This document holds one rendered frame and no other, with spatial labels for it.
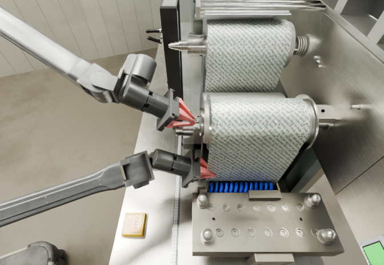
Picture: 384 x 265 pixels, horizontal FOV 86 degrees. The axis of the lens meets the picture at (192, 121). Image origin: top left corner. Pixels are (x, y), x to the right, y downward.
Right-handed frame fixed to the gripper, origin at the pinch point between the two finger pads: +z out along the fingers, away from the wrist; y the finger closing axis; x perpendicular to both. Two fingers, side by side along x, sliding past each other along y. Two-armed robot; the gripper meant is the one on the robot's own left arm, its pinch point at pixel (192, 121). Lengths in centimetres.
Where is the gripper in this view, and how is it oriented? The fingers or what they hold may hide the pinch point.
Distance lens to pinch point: 57.0
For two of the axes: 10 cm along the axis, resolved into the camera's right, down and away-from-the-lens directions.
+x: 6.0, -5.4, -5.9
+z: 8.0, 3.5, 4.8
